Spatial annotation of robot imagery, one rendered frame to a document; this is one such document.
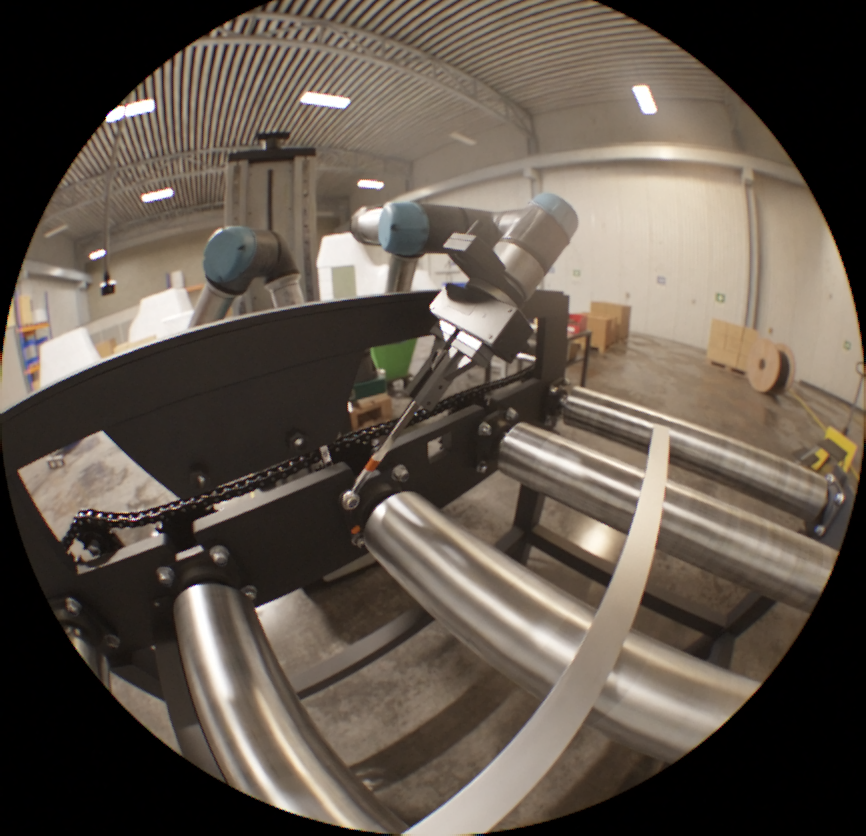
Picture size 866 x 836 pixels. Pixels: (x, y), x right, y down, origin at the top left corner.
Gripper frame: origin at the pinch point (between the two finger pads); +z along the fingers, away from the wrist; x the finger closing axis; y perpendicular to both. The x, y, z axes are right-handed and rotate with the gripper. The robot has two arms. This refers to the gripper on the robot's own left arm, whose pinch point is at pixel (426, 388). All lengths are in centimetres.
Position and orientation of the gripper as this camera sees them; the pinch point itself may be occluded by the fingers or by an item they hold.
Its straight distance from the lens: 36.4
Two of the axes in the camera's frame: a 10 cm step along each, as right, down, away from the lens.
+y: 6.2, 3.2, 7.2
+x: -5.3, -5.1, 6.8
